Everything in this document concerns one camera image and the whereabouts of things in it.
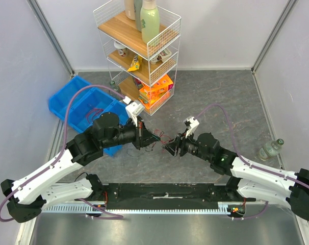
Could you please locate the right glass bottle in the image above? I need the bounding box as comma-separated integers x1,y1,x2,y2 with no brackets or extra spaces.
258,138,285,161

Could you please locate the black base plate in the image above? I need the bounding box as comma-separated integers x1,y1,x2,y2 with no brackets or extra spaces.
97,183,256,210

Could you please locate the grey-green bottle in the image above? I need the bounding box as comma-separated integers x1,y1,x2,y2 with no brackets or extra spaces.
134,0,143,32

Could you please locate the dark red cable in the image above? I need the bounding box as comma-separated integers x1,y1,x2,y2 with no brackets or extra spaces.
85,103,106,126

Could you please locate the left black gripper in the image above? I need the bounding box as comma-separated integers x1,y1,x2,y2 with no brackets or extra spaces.
102,115,161,150

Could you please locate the green bottle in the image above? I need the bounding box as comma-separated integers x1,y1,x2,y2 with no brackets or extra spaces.
140,1,160,44

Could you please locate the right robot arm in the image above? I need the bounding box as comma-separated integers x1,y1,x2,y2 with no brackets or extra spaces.
163,133,309,221

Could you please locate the yellow snack bag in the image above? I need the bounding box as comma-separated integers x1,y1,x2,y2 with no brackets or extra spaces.
127,54,143,72

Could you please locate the blue plastic bin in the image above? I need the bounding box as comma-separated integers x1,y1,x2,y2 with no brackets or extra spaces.
47,75,130,157

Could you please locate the white cup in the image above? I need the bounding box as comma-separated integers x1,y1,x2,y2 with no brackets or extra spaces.
114,41,129,57

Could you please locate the white wire shelf rack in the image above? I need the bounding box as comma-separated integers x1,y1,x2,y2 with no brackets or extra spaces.
93,1,182,115

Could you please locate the orange snack box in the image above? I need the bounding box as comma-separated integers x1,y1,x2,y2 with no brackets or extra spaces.
139,74,174,110

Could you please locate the glass bottle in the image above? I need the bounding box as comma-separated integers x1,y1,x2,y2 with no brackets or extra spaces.
258,138,285,161
109,80,122,101

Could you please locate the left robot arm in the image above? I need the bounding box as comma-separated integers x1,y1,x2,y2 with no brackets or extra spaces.
1,112,160,223

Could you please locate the beige bottle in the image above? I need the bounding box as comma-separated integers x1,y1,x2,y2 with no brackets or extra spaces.
124,0,135,20

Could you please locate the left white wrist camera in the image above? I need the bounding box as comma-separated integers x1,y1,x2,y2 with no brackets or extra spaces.
122,96,145,127

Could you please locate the left glass bottle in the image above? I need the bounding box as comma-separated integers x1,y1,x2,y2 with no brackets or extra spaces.
109,80,122,101

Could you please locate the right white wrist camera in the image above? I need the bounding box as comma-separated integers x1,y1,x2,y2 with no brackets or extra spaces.
183,116,199,138

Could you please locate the slotted cable duct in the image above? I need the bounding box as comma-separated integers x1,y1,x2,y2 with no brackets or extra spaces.
42,203,230,215

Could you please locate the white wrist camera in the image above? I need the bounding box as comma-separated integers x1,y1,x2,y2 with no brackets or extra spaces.
183,116,199,138
122,96,145,127

